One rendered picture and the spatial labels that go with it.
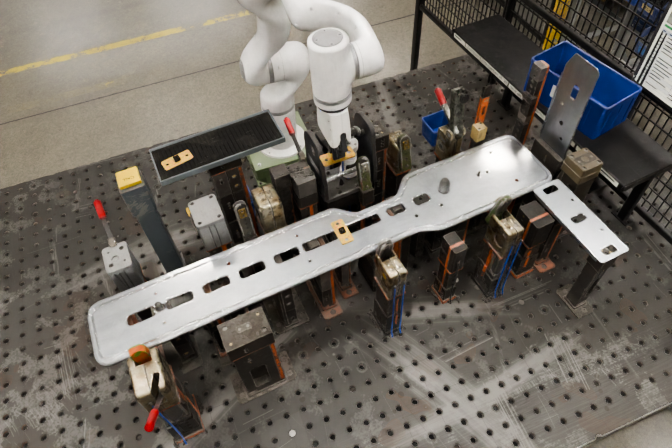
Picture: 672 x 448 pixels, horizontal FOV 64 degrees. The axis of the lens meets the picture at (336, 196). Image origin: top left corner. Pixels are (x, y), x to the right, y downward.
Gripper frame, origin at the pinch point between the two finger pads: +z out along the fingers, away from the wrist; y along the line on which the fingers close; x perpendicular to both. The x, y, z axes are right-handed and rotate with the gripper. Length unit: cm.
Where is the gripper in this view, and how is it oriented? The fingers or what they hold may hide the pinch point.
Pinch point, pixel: (336, 148)
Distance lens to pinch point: 130.3
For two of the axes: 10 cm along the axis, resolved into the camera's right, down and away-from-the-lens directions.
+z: 0.6, 6.3, 7.8
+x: 9.2, -3.3, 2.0
